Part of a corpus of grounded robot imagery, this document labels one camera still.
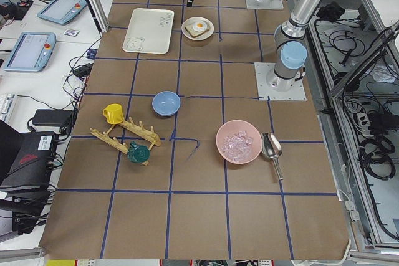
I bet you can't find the bread slice under egg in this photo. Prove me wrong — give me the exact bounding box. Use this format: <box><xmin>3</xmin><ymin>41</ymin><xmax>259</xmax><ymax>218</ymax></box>
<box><xmin>183</xmin><ymin>24</ymin><xmax>209</xmax><ymax>40</ymax></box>

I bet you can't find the white round plate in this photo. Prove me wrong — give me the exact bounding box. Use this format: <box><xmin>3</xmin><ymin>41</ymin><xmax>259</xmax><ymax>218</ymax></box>
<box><xmin>181</xmin><ymin>17</ymin><xmax>214</xmax><ymax>41</ymax></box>

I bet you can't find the fried egg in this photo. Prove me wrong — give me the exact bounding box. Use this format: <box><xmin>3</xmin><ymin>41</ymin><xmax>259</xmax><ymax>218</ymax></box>
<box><xmin>191</xmin><ymin>21</ymin><xmax>208</xmax><ymax>32</ymax></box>

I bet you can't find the cream bear tray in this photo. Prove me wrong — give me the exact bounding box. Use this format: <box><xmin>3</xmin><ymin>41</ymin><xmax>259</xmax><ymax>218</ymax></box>
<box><xmin>122</xmin><ymin>8</ymin><xmax>175</xmax><ymax>55</ymax></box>

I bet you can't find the blue bowl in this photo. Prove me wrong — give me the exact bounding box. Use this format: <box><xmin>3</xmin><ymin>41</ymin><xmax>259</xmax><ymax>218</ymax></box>
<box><xmin>152</xmin><ymin>91</ymin><xmax>181</xmax><ymax>116</ymax></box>

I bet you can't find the upper teach pendant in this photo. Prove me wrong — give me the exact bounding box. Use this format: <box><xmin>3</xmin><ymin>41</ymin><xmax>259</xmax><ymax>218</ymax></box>
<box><xmin>37</xmin><ymin>0</ymin><xmax>87</xmax><ymax>24</ymax></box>

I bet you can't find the teach pendant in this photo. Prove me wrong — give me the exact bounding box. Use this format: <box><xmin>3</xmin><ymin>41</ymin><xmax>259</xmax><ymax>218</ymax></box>
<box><xmin>37</xmin><ymin>0</ymin><xmax>87</xmax><ymax>24</ymax></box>
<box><xmin>4</xmin><ymin>32</ymin><xmax>57</xmax><ymax>72</ymax></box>

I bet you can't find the yellow mug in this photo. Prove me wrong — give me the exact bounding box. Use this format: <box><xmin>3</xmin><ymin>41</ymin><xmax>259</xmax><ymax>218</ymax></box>
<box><xmin>102</xmin><ymin>103</ymin><xmax>125</xmax><ymax>125</ymax></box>

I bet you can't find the wooden cup rack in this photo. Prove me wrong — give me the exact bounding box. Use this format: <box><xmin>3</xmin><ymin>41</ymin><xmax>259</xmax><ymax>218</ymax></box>
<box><xmin>89</xmin><ymin>116</ymin><xmax>162</xmax><ymax>166</ymax></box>

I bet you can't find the pink bowl with ice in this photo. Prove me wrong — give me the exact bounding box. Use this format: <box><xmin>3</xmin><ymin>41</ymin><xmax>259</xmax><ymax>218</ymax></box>
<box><xmin>216</xmin><ymin>120</ymin><xmax>262</xmax><ymax>164</ymax></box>

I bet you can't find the lower teach pendant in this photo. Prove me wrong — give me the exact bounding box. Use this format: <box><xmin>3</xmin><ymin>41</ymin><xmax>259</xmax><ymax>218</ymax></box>
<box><xmin>4</xmin><ymin>32</ymin><xmax>57</xmax><ymax>72</ymax></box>

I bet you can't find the dark green mug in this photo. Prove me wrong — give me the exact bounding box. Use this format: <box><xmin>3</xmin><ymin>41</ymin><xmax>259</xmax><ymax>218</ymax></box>
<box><xmin>127</xmin><ymin>141</ymin><xmax>150</xmax><ymax>163</ymax></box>

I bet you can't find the metal scoop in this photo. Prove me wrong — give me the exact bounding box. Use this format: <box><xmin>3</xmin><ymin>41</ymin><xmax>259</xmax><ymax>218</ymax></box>
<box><xmin>261</xmin><ymin>133</ymin><xmax>284</xmax><ymax>181</ymax></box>

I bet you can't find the black power brick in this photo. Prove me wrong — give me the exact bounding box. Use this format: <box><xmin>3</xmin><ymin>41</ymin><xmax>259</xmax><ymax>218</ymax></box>
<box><xmin>32</xmin><ymin>109</ymin><xmax>72</xmax><ymax>127</ymax></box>

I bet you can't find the black computer box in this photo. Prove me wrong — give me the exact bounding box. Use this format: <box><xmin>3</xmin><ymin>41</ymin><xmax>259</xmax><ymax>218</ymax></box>
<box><xmin>1</xmin><ymin>121</ymin><xmax>58</xmax><ymax>235</ymax></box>

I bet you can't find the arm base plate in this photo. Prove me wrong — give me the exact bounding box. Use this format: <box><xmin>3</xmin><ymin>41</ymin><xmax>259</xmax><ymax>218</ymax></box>
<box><xmin>245</xmin><ymin>0</ymin><xmax>284</xmax><ymax>10</ymax></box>
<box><xmin>254</xmin><ymin>62</ymin><xmax>307</xmax><ymax>101</ymax></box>

